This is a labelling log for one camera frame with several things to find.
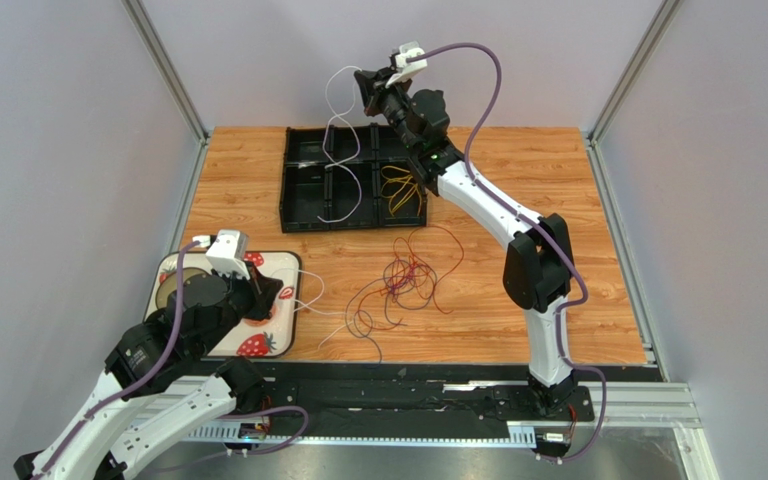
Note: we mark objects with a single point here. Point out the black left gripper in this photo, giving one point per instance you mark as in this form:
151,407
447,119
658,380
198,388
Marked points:
262,290

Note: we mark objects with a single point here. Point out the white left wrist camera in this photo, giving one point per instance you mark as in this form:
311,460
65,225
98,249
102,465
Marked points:
225,252

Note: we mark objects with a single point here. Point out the strawberry print tray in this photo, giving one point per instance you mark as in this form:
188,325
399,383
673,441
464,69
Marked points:
270,338

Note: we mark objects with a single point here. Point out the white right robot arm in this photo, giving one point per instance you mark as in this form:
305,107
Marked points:
536,274

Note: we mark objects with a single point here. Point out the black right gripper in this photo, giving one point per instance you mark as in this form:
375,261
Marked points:
374,93

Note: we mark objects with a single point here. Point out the beige bowl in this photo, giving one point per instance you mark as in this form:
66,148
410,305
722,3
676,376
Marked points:
168,284

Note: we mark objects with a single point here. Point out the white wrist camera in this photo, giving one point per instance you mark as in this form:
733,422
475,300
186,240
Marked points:
406,62
225,252

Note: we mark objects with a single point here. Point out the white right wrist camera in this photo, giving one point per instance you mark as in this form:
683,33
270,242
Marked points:
406,62

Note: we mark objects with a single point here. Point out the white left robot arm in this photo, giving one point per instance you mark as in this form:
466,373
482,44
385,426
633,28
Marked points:
201,310

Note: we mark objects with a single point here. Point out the aluminium frame rail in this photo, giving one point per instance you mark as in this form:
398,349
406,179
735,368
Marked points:
151,38

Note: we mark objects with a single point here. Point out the black compartment organizer box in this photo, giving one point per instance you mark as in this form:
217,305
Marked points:
348,179

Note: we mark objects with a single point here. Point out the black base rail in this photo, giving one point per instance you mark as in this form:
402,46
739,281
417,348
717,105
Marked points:
410,400

